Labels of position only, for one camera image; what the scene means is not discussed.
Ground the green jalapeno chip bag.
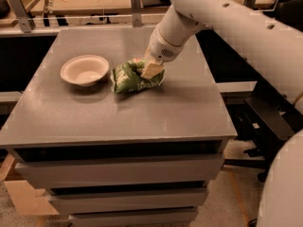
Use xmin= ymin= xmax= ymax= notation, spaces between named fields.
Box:
xmin=111 ymin=59 xmax=165 ymax=94

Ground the black office chair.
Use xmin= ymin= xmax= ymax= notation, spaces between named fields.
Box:
xmin=224 ymin=0 xmax=303 ymax=227

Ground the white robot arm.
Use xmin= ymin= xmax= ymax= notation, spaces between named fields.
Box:
xmin=142 ymin=0 xmax=303 ymax=227

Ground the middle metal bracket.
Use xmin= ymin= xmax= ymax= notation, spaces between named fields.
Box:
xmin=131 ymin=0 xmax=142 ymax=27

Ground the white paper bowl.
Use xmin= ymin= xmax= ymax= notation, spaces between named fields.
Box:
xmin=61 ymin=55 xmax=110 ymax=87

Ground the grey drawer cabinet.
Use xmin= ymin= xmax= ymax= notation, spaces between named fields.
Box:
xmin=0 ymin=28 xmax=236 ymax=227

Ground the wooden workbench with clutter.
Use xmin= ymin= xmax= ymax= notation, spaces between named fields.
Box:
xmin=0 ymin=0 xmax=274 ymax=30

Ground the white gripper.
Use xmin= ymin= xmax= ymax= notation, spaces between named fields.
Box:
xmin=141 ymin=26 xmax=185 ymax=79

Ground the left metal bracket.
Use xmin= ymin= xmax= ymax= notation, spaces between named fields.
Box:
xmin=8 ymin=0 xmax=35 ymax=33

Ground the light wooden board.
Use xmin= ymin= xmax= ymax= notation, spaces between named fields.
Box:
xmin=0 ymin=154 xmax=58 ymax=216

